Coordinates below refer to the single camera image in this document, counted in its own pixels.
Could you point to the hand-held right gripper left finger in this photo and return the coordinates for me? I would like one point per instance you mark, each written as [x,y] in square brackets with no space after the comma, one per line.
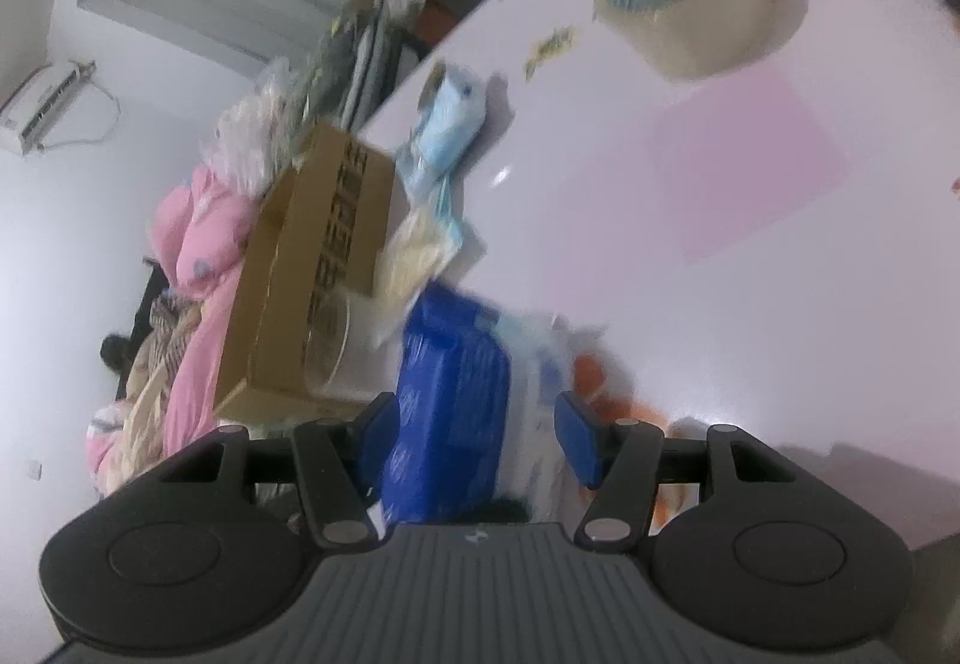
[375,431]

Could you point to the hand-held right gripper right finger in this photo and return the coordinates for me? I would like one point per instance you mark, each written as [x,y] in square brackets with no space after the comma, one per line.
[581,439]

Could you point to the clear plastic pack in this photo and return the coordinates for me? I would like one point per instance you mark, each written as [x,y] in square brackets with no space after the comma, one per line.
[536,394]

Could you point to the blue wipes packet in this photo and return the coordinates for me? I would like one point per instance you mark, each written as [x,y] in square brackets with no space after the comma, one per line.
[450,409]

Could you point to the cardboard box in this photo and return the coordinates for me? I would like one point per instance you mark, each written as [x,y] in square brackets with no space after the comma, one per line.
[285,304]

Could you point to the cream knitted cloth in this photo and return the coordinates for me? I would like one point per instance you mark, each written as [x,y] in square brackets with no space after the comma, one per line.
[409,259]

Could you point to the blue face mask pack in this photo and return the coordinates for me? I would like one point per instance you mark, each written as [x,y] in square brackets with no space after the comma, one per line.
[450,124]

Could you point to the orange white soft toy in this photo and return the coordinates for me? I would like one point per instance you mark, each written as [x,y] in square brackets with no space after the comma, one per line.
[592,375]

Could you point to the brown plaid blanket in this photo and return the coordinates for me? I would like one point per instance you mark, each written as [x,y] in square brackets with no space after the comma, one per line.
[161,334]

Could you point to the pink quilt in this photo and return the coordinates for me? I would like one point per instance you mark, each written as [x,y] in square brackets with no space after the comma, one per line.
[202,244]

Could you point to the dark bed headboard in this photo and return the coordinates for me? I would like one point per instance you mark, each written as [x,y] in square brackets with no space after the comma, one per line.
[116,353]

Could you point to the clear plastic bag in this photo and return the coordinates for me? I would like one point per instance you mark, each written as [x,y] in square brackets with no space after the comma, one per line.
[247,124]

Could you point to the grey patterned pillow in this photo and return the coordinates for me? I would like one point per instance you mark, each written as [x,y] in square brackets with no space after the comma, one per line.
[330,64]

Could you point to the beige tape roll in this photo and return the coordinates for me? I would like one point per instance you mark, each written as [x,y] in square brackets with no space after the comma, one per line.
[712,34]

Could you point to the white air conditioner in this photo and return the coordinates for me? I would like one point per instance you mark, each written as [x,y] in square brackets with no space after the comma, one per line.
[41,109]

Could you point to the white wall socket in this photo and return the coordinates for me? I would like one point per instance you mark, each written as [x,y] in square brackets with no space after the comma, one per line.
[34,470]

